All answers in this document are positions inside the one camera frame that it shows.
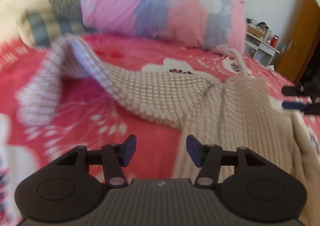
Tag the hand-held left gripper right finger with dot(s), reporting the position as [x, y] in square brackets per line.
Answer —
[193, 152]

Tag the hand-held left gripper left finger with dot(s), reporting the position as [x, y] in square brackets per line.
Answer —
[130, 151]

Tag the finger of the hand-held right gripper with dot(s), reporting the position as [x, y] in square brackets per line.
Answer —
[291, 90]
[290, 105]

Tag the cream knitted sweater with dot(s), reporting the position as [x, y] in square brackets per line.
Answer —
[160, 91]

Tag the red floral blanket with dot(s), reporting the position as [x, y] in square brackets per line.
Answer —
[150, 141]

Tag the blue hanging tag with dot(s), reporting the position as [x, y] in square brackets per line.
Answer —
[284, 48]

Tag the white desk shelf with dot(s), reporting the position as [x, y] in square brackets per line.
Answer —
[265, 51]

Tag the wooden door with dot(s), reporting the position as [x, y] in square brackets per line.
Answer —
[300, 41]

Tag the red bottle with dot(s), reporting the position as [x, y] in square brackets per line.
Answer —
[275, 40]

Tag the pink and purple quilt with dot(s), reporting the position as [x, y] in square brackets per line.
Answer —
[162, 4]

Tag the plaid pillow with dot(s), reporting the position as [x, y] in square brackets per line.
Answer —
[40, 26]

